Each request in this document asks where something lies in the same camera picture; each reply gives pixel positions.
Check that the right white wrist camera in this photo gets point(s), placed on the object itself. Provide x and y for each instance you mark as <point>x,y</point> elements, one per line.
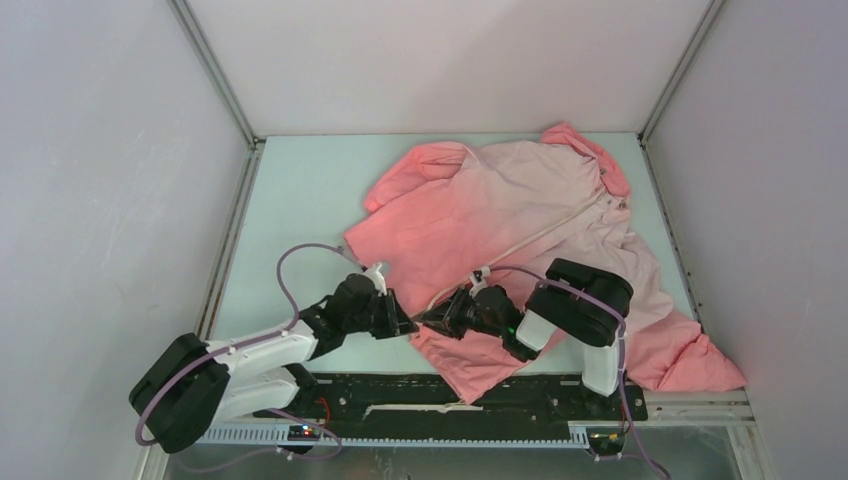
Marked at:
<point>478,280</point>

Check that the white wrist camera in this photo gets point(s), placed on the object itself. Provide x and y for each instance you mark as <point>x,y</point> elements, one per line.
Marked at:
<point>375,274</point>
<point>478,280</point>

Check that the white cable tray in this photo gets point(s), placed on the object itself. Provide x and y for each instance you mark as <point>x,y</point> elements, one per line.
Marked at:
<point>298,435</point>

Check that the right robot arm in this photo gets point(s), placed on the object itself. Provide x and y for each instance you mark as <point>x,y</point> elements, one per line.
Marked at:
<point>588,304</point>

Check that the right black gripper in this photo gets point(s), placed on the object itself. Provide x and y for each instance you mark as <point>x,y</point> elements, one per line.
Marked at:
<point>445,318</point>

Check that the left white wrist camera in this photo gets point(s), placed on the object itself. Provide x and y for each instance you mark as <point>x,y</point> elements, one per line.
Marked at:
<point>375,274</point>

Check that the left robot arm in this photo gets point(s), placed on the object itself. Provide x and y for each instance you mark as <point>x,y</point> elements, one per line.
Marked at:
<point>196,384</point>

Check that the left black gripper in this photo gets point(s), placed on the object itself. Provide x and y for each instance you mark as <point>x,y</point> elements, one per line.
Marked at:
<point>396,322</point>

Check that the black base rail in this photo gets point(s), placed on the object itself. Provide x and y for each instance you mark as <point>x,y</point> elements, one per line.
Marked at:
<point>417,406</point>

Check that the pink zip-up jacket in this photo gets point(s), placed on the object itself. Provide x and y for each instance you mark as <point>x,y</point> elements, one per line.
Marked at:
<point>445,209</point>

